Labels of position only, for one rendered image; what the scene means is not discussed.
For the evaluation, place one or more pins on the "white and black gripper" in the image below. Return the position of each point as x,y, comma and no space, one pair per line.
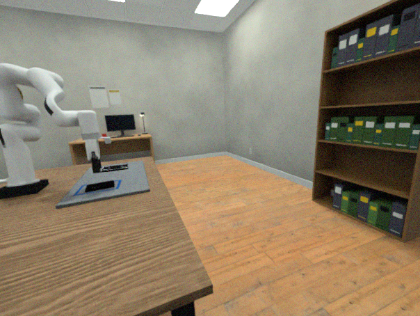
92,149

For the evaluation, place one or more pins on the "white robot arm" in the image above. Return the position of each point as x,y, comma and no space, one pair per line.
12,136

